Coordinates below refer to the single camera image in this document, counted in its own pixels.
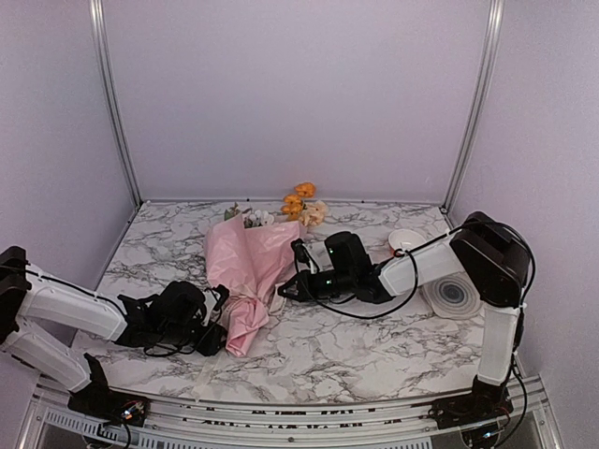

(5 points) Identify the orange flower stem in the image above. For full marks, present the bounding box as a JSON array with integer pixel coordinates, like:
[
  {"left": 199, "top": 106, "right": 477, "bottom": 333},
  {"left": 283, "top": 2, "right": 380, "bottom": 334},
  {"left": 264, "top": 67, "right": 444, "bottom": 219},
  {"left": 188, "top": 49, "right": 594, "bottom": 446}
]
[{"left": 281, "top": 182, "right": 316, "bottom": 221}]

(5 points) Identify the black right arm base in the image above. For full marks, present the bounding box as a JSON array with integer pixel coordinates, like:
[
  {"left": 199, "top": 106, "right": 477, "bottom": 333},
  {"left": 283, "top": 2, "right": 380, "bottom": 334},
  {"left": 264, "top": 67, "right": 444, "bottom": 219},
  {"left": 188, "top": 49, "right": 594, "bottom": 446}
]
[{"left": 428, "top": 375, "right": 514, "bottom": 429}]

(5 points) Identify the orange bowl white inside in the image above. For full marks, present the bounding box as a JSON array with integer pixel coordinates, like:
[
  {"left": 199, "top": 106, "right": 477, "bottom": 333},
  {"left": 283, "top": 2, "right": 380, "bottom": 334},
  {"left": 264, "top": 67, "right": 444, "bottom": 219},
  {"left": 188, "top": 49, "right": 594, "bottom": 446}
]
[{"left": 387, "top": 228, "right": 426, "bottom": 255}]

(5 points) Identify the pink wrapping paper sheet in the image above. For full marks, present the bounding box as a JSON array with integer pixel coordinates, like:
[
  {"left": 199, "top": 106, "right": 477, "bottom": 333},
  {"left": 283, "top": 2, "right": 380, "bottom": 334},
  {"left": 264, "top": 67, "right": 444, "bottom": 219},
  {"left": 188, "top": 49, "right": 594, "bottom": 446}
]
[{"left": 204, "top": 217, "right": 306, "bottom": 357}]

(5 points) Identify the aluminium front rail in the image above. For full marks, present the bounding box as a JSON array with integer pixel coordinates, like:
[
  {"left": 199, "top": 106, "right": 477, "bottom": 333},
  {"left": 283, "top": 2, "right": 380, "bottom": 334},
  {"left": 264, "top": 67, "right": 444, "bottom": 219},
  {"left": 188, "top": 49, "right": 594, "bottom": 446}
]
[{"left": 16, "top": 376, "right": 563, "bottom": 448}]

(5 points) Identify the aluminium frame right post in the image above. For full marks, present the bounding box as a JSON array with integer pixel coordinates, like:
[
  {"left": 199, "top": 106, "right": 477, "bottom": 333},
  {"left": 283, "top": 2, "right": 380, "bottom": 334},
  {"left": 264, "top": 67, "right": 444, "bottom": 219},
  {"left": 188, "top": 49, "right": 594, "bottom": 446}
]
[{"left": 442, "top": 0, "right": 505, "bottom": 215}]

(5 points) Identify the peach flower long green stem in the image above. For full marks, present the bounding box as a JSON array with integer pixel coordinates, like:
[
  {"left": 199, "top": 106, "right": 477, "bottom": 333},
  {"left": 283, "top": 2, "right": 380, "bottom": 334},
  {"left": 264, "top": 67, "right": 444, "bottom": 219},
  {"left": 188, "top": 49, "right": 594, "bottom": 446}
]
[{"left": 299, "top": 201, "right": 329, "bottom": 227}]

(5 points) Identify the grey swirl ceramic plate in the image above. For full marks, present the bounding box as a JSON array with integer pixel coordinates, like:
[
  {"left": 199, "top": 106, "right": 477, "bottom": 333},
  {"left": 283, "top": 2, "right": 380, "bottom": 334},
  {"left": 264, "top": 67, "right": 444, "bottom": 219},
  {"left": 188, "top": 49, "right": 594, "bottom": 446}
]
[{"left": 420, "top": 273, "right": 481, "bottom": 320}]

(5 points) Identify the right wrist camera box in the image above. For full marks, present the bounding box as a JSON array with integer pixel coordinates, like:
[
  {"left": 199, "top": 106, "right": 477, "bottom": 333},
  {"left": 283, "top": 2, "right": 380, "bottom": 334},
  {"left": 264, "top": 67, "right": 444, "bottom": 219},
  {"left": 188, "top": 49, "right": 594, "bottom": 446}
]
[{"left": 325, "top": 231, "right": 372, "bottom": 273}]

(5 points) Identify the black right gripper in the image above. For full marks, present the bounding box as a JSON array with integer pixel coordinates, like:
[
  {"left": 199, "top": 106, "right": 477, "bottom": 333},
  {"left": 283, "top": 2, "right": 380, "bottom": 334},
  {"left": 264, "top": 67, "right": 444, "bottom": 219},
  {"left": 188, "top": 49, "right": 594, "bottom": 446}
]
[{"left": 277, "top": 269, "right": 355, "bottom": 303}]

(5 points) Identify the aluminium frame left post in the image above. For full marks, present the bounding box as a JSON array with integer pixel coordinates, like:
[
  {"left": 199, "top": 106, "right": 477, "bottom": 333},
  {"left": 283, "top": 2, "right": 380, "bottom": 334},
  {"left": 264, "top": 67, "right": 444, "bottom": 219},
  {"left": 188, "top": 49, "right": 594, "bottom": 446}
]
[{"left": 89, "top": 0, "right": 143, "bottom": 210}]

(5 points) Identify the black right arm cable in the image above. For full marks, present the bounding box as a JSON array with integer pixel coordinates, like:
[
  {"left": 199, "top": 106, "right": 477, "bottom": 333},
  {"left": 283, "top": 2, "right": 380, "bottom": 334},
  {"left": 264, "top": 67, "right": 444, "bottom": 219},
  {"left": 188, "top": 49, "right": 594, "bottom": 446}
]
[{"left": 290, "top": 222, "right": 535, "bottom": 322}]

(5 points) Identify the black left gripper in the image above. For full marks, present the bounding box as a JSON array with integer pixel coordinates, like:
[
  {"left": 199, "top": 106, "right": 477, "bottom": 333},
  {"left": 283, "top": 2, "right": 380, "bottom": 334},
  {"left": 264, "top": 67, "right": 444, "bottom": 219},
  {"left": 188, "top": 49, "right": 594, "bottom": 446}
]
[{"left": 159, "top": 318, "right": 232, "bottom": 356}]

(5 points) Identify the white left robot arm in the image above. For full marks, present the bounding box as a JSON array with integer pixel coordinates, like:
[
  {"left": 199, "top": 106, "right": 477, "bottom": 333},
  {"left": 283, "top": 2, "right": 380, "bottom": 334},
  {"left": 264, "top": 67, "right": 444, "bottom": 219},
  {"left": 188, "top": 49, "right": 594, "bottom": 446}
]
[{"left": 1, "top": 246, "right": 229, "bottom": 416}]

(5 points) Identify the aluminium frame post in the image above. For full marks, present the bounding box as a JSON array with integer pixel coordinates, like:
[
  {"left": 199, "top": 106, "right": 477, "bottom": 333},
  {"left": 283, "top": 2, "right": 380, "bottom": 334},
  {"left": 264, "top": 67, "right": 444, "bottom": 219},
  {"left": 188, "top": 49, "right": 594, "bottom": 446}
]
[
  {"left": 442, "top": 0, "right": 505, "bottom": 215},
  {"left": 89, "top": 0, "right": 143, "bottom": 210}
]

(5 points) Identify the cream ribbon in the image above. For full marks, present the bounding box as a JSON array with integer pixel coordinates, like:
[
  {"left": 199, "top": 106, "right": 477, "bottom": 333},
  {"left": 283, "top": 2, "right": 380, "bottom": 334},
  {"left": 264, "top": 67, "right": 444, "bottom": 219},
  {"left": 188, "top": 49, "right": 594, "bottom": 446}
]
[{"left": 194, "top": 289, "right": 286, "bottom": 403}]

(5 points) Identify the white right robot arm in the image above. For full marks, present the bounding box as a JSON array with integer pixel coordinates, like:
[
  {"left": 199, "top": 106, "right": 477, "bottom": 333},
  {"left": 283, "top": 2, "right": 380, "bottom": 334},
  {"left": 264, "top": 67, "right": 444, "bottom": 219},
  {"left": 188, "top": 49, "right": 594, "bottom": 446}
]
[{"left": 277, "top": 211, "right": 536, "bottom": 419}]

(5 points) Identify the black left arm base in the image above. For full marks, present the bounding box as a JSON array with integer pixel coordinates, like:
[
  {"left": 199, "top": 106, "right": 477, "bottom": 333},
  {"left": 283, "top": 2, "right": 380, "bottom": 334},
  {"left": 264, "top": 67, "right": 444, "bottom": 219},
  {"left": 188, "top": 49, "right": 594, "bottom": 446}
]
[{"left": 67, "top": 354, "right": 150, "bottom": 427}]

